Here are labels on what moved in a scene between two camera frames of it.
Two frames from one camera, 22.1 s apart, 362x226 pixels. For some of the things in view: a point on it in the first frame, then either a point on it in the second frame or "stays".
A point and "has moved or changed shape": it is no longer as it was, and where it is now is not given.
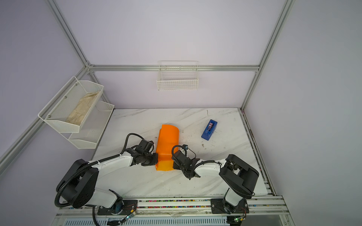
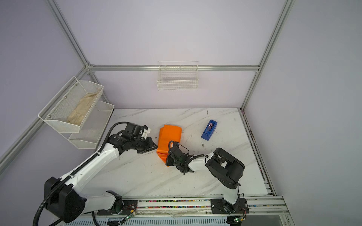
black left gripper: [154, 161] → [149, 147]
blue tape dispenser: [209, 130] stays
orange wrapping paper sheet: [168, 146] has moved or changed shape
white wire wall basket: [176, 75] stays
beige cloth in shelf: [78, 113] stays
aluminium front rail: [267, 205] stays
